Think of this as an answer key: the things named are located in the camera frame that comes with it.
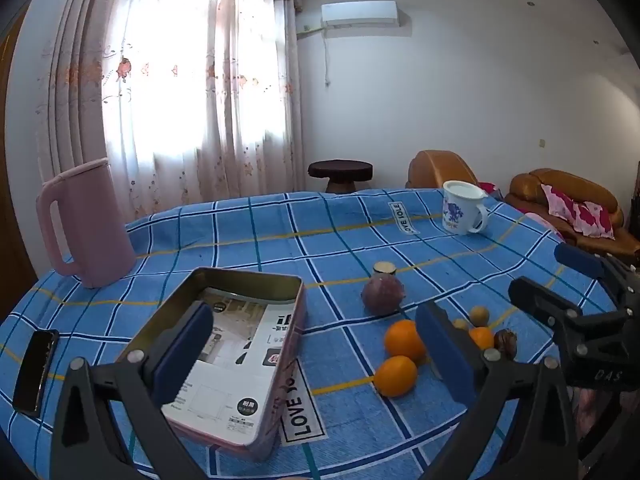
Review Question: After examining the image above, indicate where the dark purple round tuber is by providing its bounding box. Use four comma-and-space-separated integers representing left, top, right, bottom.
362, 272, 405, 317

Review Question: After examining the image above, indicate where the brown leather armchair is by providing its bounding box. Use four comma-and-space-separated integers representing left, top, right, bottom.
406, 150, 503, 202

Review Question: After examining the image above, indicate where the pink plastic kettle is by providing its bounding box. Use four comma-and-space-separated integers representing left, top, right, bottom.
36, 157, 137, 289

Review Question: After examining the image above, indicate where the sheer floral curtain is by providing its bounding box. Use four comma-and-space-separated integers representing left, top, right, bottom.
35, 0, 306, 223

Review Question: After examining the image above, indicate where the blue checked tablecloth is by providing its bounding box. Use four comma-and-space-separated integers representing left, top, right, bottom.
0, 187, 621, 480

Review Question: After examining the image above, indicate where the small orange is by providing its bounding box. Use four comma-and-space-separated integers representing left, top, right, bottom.
467, 326, 496, 352

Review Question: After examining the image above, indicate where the large orange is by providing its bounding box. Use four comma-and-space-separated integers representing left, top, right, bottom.
384, 319, 427, 363
373, 355, 419, 398

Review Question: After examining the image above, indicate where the white mug with blue print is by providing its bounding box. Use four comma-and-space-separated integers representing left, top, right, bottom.
442, 180, 490, 236

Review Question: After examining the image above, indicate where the person's right hand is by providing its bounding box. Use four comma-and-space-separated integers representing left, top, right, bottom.
575, 387, 623, 443

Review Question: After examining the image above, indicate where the dark round stool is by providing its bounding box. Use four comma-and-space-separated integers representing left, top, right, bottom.
307, 160, 374, 194

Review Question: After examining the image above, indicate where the white air conditioner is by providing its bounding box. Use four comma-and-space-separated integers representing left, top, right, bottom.
321, 1, 400, 28

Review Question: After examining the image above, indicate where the black smartphone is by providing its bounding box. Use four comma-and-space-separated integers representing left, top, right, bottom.
12, 329, 60, 415

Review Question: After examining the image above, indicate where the pink floral cushion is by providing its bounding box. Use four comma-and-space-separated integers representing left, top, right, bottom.
541, 183, 616, 240

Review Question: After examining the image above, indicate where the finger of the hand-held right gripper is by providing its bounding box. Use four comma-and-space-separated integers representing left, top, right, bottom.
508, 276, 628, 343
554, 242, 640, 306

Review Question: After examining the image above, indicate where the brown leather sofa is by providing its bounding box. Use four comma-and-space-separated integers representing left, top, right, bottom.
504, 168, 640, 261

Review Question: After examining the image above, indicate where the rectangular metal tin box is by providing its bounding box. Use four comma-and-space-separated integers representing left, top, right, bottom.
116, 267, 307, 462

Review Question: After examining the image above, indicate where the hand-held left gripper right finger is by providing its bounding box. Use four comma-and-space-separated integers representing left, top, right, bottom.
415, 301, 581, 480

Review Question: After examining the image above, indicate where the printed paper sheet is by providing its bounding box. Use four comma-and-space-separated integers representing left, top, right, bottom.
170, 287, 301, 446

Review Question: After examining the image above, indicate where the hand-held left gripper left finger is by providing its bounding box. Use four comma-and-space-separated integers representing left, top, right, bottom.
50, 302, 216, 480

